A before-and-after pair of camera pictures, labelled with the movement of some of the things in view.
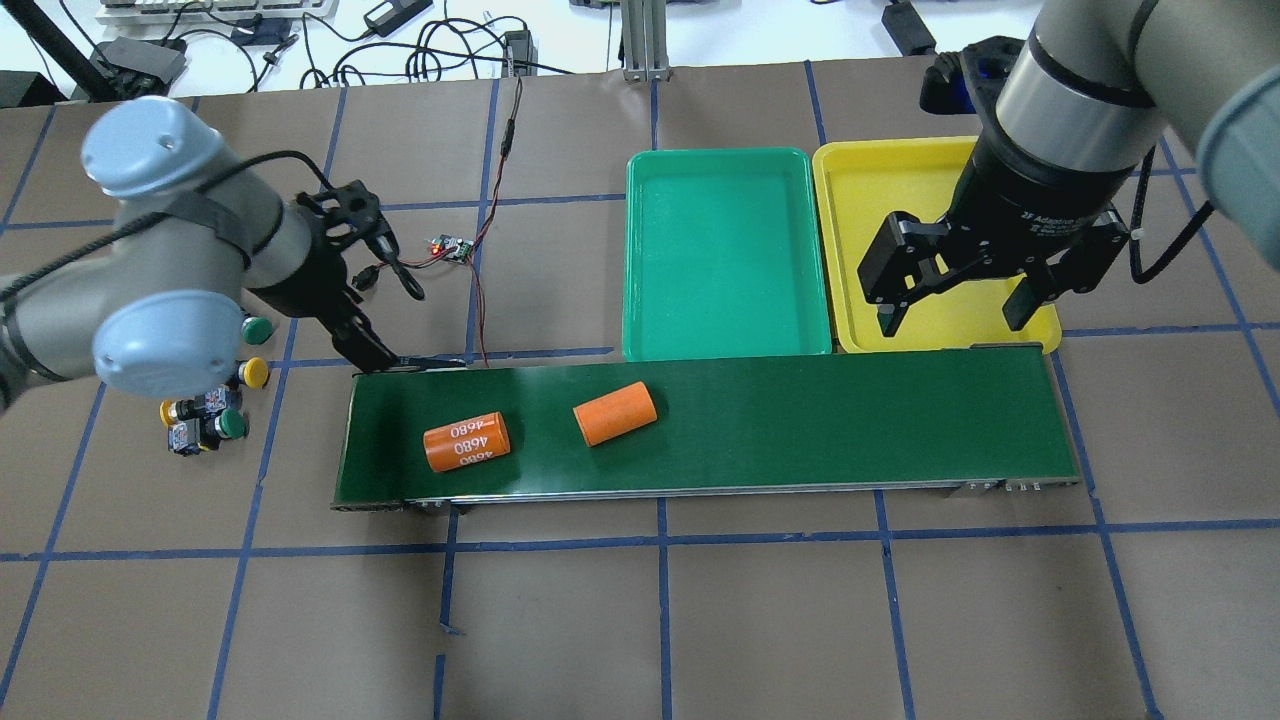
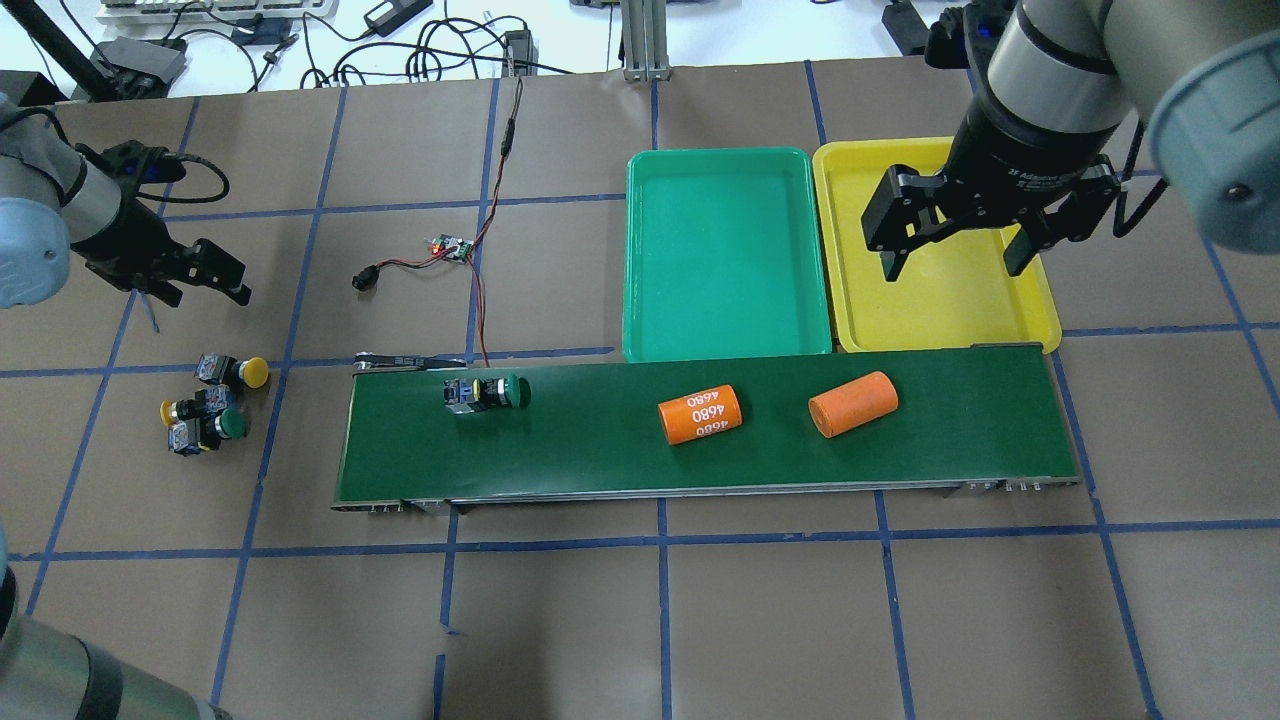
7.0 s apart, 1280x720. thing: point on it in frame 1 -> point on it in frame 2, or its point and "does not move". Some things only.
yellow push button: x=211 y=401 does not move
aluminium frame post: x=645 y=41 does not move
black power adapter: x=392 y=14 does not move
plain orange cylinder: x=615 y=413 -> x=853 y=404
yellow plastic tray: x=859 y=183 does not move
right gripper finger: x=890 y=316 -> x=892 y=263
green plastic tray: x=723 y=256 does not move
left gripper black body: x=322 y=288 -> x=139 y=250
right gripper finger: x=1021 y=304 -> x=1018 y=253
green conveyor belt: x=954 y=419 does not move
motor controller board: x=445 y=242 does not move
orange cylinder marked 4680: x=466 y=442 -> x=700 y=414
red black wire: x=472 y=250 does not move
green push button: x=256 y=330 -> x=466 y=395
